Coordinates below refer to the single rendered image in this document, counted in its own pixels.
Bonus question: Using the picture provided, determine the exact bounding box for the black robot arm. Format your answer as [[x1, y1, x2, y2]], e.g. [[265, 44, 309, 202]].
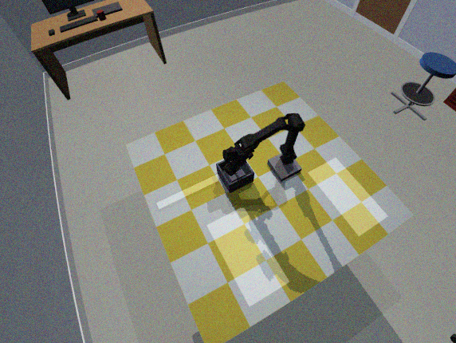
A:
[[222, 113, 305, 165]]

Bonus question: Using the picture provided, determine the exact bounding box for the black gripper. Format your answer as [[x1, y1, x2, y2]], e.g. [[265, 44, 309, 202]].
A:
[[223, 152, 254, 176]]

